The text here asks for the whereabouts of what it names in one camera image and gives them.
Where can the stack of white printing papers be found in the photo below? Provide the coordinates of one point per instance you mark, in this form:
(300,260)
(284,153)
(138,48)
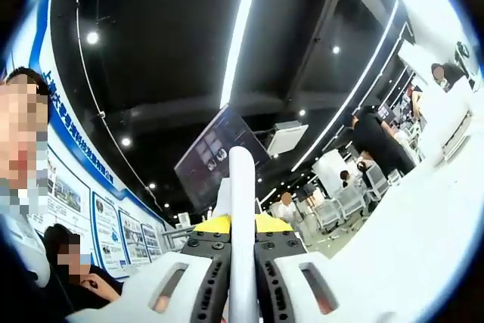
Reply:
(242,194)

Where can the hanging dark display screen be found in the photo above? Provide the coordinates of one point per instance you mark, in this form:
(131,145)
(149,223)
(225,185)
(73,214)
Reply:
(215,164)

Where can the ceiling air conditioner unit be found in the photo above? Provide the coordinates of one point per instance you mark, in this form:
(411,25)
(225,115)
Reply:
(287,137)

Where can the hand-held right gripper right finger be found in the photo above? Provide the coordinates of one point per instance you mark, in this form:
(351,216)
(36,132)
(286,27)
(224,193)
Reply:
(340,289)

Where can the white printer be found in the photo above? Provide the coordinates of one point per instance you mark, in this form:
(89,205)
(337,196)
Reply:
(435,130)

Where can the blue and white wall poster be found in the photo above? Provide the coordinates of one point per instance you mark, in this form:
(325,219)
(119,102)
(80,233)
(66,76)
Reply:
(109,232)

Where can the white chest-worn device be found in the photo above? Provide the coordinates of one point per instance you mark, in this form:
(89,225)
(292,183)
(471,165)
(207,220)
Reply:
(26,251)

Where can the long ceiling light strip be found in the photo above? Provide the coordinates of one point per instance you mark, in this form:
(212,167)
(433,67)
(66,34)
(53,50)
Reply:
(242,31)

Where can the person's black clothing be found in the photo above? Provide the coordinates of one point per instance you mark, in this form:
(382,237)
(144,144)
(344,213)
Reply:
(22,300)

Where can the group of white office chairs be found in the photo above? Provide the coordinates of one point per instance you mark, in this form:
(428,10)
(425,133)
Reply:
(348,202)

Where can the metal shelf rack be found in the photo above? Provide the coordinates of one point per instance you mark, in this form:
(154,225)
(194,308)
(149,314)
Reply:
(177,230)

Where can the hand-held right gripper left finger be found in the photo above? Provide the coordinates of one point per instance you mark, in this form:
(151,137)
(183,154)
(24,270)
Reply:
(151,289)

